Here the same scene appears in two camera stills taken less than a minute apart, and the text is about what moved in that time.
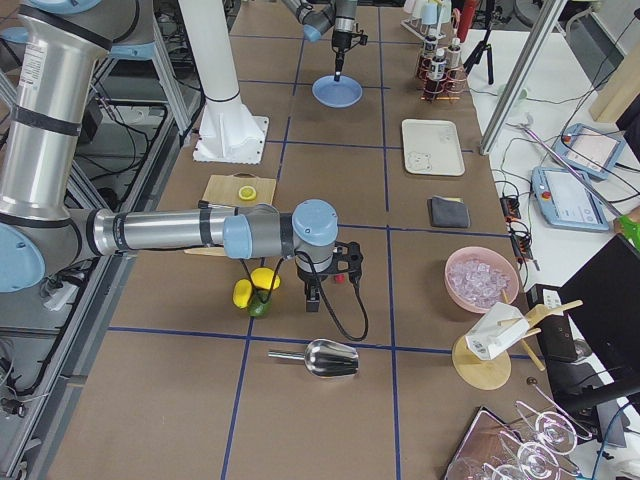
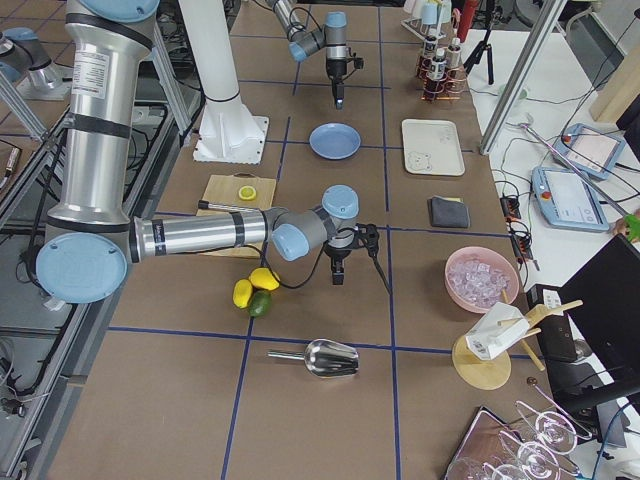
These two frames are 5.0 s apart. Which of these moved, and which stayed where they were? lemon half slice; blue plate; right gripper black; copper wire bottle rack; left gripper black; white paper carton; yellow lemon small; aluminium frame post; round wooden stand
Moved: left gripper black; blue plate; right gripper black
Stayed: yellow lemon small; round wooden stand; white paper carton; copper wire bottle rack; aluminium frame post; lemon half slice
